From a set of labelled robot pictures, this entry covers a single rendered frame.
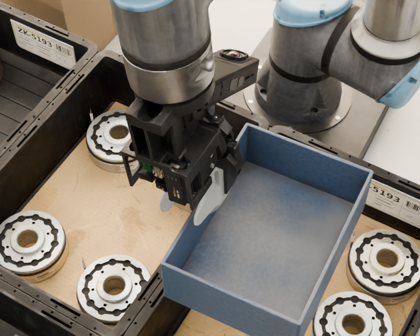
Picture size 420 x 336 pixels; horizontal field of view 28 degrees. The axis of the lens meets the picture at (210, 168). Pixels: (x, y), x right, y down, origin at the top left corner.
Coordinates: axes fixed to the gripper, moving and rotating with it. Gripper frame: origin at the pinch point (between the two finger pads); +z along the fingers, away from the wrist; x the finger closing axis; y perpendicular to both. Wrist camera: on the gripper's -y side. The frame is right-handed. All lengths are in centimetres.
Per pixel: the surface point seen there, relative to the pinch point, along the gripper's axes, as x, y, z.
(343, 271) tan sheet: 9.8, -15.4, 30.5
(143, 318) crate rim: -6.8, 7.8, 19.0
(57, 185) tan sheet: -33.8, -8.7, 26.6
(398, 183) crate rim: 13.0, -25.8, 20.8
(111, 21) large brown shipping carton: -52, -49, 33
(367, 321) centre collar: 16.2, -8.1, 27.4
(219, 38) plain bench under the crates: -35, -59, 40
